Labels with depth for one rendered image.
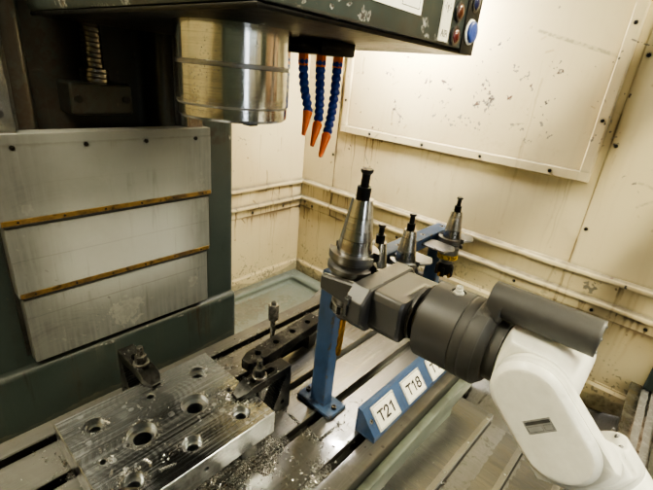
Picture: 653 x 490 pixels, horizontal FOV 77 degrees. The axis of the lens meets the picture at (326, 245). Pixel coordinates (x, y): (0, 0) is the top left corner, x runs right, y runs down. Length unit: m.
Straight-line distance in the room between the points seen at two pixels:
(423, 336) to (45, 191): 0.81
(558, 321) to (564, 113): 1.06
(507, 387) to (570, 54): 1.15
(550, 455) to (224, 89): 0.52
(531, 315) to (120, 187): 0.89
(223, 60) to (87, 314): 0.77
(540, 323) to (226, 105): 0.44
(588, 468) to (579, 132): 1.11
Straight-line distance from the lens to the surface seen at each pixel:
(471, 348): 0.42
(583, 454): 0.42
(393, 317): 0.45
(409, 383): 0.99
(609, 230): 1.43
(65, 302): 1.13
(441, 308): 0.43
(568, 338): 0.42
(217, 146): 1.22
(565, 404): 0.40
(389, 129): 1.66
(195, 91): 0.59
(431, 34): 0.65
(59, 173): 1.01
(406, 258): 0.86
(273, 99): 0.59
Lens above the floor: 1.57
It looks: 23 degrees down
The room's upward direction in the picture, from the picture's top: 6 degrees clockwise
